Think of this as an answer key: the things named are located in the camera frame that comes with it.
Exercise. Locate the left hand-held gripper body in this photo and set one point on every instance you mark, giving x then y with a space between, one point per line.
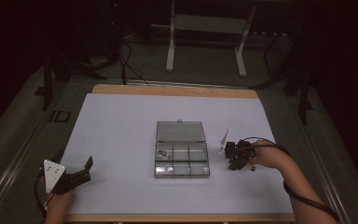
54 177

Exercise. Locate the metal floor rail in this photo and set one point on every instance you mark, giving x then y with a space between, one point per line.
12 174
326 177

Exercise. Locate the black rectangular floor frame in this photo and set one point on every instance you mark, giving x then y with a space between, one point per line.
60 116

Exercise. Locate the clear plastic compartment box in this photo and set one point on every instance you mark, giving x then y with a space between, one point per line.
180 161

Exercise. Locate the person's right hand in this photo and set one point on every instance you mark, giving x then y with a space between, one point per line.
268 155

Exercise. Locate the person's left hand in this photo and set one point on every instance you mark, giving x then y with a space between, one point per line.
58 205

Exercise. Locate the small dark metal piece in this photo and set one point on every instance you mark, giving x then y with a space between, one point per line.
253 168

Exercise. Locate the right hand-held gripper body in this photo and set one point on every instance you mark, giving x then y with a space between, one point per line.
242 151

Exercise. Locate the white table mat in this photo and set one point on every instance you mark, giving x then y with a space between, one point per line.
118 149

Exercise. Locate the white metal stand frame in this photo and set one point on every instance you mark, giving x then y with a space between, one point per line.
209 24

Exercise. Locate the wooden table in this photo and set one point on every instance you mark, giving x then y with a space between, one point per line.
174 91

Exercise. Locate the black tripod stand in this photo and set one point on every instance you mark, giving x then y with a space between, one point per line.
298 84
59 68

